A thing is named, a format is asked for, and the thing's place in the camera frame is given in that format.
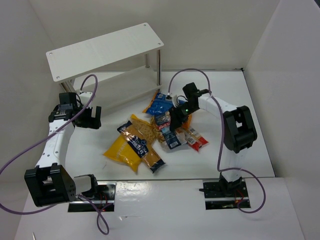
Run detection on fusilli bag with dark label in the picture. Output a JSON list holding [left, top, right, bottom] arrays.
[[150, 111, 187, 150]]

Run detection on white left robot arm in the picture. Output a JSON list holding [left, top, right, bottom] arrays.
[[24, 91, 102, 207]]

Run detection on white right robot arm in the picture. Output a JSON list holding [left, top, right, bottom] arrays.
[[169, 82, 258, 192]]

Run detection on blue and orange pasta bag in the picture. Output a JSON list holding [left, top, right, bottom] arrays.
[[142, 92, 185, 126]]

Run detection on yellow fusilli pasta bag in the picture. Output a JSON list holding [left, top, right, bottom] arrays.
[[103, 114, 156, 173]]

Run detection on white two-tier shelf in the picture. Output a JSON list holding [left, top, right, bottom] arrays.
[[46, 22, 164, 116]]

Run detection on red spaghetti packet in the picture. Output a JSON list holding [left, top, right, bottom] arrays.
[[185, 127, 209, 152]]

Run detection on spaghetti bag with navy ends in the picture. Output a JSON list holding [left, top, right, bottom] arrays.
[[117, 120, 166, 174]]

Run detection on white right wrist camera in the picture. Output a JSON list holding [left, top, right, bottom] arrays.
[[165, 93, 179, 107]]

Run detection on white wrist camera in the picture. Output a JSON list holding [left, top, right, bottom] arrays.
[[79, 91, 94, 108], [165, 93, 179, 107]]

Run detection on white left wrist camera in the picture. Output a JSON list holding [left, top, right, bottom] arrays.
[[79, 91, 94, 108]]

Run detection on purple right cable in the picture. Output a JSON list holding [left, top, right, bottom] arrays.
[[168, 68, 266, 213]]

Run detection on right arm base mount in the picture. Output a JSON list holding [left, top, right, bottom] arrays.
[[199, 180, 251, 210]]

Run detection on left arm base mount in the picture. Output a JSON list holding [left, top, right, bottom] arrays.
[[67, 181, 116, 213]]

